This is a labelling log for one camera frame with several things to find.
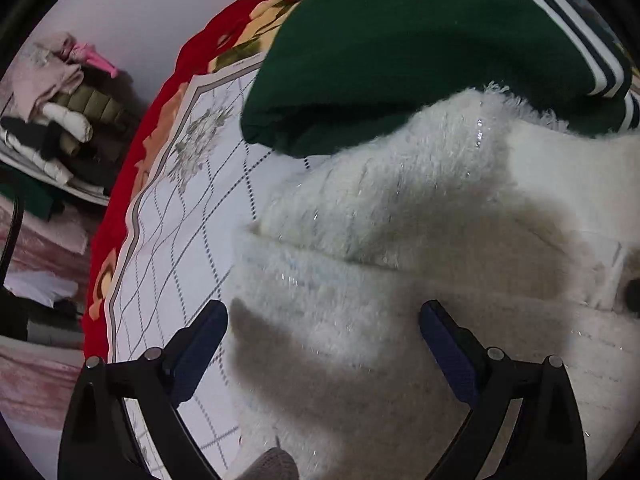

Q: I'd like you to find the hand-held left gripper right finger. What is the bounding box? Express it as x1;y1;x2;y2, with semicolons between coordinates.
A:
419;300;588;480

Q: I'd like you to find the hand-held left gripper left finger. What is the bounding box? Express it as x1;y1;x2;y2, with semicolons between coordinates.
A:
56;299;229;480

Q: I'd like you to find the white fluffy sweater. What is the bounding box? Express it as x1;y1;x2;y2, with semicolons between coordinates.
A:
222;80;640;480

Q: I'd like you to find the green striped-trim sweater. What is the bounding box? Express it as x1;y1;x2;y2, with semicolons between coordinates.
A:
240;0;640;158

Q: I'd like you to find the white diamond-pattern floral mat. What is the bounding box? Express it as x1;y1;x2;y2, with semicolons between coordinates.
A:
107;52;311;480

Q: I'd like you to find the grey knit cloth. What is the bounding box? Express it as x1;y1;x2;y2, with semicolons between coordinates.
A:
235;435;301;480

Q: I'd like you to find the red floral blanket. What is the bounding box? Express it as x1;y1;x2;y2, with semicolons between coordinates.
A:
82;0;531;366

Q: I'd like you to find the dark green hanging garment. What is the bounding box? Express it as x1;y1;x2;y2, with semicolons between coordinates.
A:
0;167;66;221

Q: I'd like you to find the white puffer jacket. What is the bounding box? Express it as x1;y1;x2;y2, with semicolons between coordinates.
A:
40;102;94;143

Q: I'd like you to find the black hanging garment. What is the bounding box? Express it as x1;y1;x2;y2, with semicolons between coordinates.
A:
0;116;66;161

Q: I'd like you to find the olive puffer vest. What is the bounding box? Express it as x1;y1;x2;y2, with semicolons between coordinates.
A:
55;82;132;122

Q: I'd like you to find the bright pink hanging item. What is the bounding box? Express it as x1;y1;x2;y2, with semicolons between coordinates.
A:
75;45;121;78

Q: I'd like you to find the pink fleece garment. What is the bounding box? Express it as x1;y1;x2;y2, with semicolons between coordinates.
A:
10;32;86;121

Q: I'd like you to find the black cable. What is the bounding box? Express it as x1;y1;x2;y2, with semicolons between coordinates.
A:
0;192;26;286

